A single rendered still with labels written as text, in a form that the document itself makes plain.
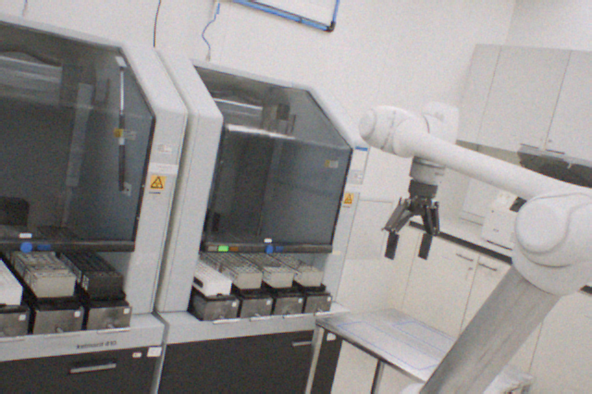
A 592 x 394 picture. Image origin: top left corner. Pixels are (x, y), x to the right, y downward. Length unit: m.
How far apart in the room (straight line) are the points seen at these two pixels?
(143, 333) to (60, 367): 0.26
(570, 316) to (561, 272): 2.78
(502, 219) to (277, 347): 2.11
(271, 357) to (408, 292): 2.27
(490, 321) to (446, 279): 3.13
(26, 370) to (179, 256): 0.58
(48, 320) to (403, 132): 1.15
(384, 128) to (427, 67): 2.97
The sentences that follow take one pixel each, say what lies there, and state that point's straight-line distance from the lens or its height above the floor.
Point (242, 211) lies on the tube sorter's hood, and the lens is 2.23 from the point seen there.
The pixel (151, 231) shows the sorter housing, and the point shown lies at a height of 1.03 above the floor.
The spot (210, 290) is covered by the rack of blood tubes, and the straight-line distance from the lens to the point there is 2.21.
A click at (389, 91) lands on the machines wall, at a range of 4.20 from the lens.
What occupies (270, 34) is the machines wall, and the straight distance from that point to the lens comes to 3.55.
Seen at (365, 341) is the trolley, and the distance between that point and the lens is 2.10.
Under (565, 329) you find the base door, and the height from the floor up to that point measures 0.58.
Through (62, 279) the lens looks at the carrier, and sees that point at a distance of 2.02.
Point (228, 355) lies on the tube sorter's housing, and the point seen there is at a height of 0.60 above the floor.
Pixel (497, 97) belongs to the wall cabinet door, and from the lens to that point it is 4.61.
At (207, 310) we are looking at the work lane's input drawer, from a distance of 2.19.
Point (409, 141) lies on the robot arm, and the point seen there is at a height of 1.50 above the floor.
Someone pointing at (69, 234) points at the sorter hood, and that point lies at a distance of 1.98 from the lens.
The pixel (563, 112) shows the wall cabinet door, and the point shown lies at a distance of 4.34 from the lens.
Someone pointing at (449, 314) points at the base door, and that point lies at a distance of 4.37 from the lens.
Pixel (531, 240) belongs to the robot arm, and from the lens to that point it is 1.11.
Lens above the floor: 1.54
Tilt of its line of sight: 9 degrees down
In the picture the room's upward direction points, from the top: 12 degrees clockwise
